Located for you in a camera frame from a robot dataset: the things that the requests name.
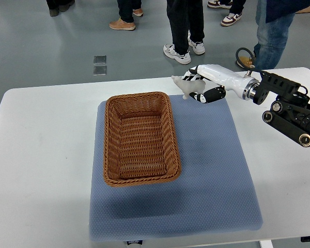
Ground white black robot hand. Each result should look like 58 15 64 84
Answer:
181 64 259 103

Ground white bear figurine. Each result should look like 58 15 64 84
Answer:
171 75 206 100

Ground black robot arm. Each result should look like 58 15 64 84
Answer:
236 48 310 147

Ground brown wicker basket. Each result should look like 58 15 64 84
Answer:
103 91 181 187

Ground person in blue jeans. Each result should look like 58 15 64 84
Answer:
237 0 310 70

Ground person with brown white sneakers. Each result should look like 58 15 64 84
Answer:
207 0 246 27

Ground person black trousers white sneakers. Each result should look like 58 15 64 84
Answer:
163 1 205 65

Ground blue grey foam mat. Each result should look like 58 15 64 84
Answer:
89 95 262 242

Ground person with tan shoes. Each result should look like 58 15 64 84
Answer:
109 0 144 30

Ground lower metal floor plate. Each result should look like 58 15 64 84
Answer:
93 66 107 75

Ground metal floor plate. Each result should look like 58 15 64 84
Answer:
93 66 107 75
94 55 106 65

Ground upper metal floor plate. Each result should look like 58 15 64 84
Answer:
94 55 106 65

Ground black label under table edge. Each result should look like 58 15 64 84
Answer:
127 240 143 245

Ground person at top left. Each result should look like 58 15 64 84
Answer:
46 0 75 17

